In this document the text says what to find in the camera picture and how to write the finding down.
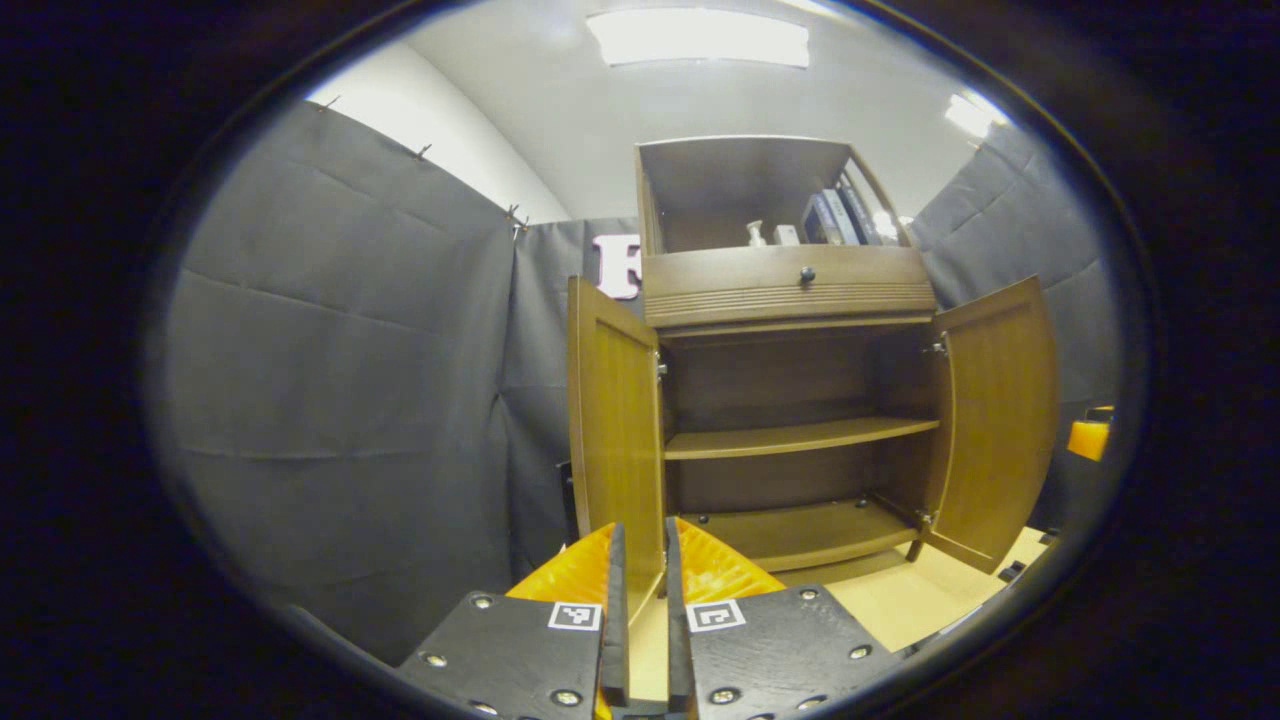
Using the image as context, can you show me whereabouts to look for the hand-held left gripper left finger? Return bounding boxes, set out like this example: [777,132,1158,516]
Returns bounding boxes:
[398,522,631,720]

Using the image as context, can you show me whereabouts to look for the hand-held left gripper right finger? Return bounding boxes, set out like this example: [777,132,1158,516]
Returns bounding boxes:
[665,516,904,720]

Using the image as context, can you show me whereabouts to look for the wooden shoe cabinet door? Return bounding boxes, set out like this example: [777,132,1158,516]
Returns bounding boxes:
[566,276,668,626]
[920,277,1059,575]

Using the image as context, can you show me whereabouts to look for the wooden double-door shoe cabinet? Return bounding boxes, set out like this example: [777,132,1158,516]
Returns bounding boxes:
[636,135,951,586]

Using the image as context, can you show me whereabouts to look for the wooden cabinet drawer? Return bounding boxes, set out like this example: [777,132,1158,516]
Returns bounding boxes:
[643,244,938,329]

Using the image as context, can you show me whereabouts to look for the wooden inner shelf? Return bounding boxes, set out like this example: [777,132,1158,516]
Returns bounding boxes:
[664,416,941,462]

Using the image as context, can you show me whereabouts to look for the small ceiling light panel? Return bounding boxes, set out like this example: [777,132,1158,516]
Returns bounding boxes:
[945,90,1006,139]

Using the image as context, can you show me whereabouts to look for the black backdrop cloth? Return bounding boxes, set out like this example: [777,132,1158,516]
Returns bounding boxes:
[155,100,1126,666]

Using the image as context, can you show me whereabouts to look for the large ceiling light panel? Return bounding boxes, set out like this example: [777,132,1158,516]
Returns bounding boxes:
[587,8,811,69]

